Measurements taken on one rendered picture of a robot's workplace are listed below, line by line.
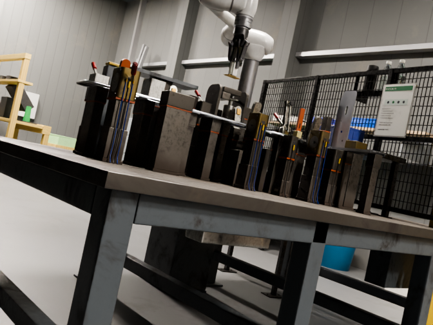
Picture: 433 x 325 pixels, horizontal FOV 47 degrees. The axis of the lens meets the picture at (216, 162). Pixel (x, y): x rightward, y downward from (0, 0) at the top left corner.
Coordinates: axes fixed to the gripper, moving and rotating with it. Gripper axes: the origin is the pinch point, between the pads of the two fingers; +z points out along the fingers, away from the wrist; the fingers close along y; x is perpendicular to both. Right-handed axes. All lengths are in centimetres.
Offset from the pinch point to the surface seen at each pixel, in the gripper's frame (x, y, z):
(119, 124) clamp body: -67, 16, 41
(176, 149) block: -41, 20, 45
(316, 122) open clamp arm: 30.4, 33.5, 18.1
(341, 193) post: 50, 43, 49
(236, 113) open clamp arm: 11.1, -2.5, 20.0
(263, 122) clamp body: -3.4, 29.8, 25.5
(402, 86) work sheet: 91, 42, -16
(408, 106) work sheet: 90, 49, -5
